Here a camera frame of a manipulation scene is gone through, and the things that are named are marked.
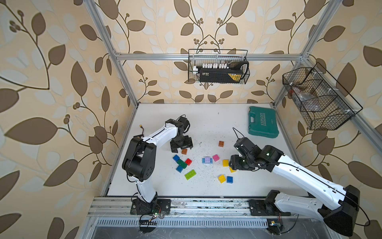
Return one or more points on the light blue lego brick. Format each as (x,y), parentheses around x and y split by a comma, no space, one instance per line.
(203,161)

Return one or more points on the back wire basket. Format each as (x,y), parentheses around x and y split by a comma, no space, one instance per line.
(211,58)

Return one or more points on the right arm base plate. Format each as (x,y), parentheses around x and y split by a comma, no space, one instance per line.
(264,208)

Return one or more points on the blue lego brick left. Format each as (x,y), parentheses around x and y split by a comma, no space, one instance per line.
(179,169)

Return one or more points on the right wire basket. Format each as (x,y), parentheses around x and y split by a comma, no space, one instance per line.
(334,104)

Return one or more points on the blue lego brick upper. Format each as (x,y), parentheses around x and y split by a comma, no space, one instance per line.
(176,158)

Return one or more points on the dark green lego brick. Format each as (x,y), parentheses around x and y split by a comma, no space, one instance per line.
(182,164)

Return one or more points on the yellow lego brick lower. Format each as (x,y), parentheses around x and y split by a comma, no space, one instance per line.
(221,178)

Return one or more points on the wire basket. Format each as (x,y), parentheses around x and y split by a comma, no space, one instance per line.
(211,58)
(334,104)

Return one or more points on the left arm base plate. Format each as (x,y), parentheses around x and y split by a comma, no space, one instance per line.
(161,206)

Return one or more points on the black box in basket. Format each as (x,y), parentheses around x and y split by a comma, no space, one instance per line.
(236,72)

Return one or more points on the red lego brick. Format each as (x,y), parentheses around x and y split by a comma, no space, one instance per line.
(188,162)

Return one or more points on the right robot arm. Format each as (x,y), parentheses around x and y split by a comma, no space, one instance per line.
(331,203)

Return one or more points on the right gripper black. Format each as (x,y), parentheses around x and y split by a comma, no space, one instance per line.
(234,163)

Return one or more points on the yellow lego brick upper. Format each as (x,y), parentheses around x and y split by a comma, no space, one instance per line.
(225,163)

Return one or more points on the green tool case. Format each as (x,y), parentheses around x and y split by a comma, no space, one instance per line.
(262,122)

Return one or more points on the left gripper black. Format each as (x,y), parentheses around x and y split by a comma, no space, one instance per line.
(190,144)

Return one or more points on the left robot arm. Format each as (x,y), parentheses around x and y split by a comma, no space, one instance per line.
(139,160)

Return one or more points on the lime green lego brick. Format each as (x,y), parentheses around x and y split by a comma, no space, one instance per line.
(190,174)

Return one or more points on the plastic bag in basket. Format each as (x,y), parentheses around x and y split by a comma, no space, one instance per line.
(304,99)

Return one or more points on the blue lego brick lower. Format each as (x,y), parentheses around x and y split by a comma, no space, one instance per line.
(229,179)

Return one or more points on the pink lego brick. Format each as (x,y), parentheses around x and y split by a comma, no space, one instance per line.
(216,158)

